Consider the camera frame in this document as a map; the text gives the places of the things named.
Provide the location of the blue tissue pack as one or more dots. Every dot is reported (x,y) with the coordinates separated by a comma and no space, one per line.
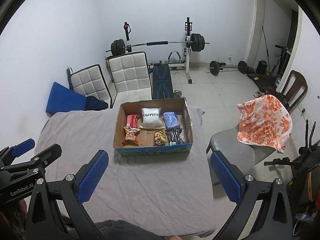
(171,120)

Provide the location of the floor barbell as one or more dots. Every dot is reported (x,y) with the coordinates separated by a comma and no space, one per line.
(216,67)

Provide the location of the black blue weight bench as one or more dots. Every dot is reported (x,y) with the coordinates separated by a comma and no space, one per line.
(161,82)

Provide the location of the dark fleece clothing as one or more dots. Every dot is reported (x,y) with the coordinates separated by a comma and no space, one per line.
(120,229)

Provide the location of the red snack packet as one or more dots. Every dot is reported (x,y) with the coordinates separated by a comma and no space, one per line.
(132,120)

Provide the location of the orange white patterned cloth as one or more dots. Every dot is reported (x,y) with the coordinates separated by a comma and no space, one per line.
(264,121)

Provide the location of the yellow chips bag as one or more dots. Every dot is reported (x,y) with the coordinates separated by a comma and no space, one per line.
(160,138)

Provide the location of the orange panda snack bag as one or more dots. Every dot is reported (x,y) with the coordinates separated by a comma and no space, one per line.
(131,134)

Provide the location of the black snack packet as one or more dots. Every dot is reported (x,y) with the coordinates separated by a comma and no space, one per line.
(175,136)

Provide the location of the open cardboard box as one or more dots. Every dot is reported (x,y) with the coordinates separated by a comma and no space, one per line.
(145,137)

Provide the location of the brown wooden chair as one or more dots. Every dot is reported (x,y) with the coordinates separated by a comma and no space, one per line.
(293,91)

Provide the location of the operator left hand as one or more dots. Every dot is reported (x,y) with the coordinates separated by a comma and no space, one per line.
(17,218)

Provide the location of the white soft pack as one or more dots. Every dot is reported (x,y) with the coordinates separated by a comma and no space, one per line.
(151,118)

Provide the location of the right white padded chair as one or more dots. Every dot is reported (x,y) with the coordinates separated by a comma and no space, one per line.
(130,77)

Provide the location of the grey seat chair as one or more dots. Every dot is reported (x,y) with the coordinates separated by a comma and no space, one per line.
(244,156)

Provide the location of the grey wrinkled table cloth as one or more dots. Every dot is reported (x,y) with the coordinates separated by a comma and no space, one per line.
(166,194)

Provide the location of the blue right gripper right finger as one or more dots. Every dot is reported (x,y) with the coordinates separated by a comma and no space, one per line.
(229,176)

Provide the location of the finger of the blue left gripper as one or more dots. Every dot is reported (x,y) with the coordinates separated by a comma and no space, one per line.
(23,148)
(46,157)

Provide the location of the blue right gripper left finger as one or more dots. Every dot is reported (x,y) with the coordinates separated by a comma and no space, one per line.
(89,175)

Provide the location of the dark blue garment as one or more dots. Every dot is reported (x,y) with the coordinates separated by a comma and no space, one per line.
(94,104)

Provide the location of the barbell on rack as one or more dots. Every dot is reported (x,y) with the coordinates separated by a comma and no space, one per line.
(196,43)

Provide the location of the left white padded chair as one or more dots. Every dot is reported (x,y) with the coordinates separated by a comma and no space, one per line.
(90,81)

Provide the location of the chrome dumbbell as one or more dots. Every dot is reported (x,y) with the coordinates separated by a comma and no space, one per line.
(177,94)

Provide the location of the blue foam mat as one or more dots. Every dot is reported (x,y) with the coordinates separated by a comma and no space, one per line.
(62,99)

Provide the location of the white padded chair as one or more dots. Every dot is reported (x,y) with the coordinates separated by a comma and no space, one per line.
(90,81)
(130,77)

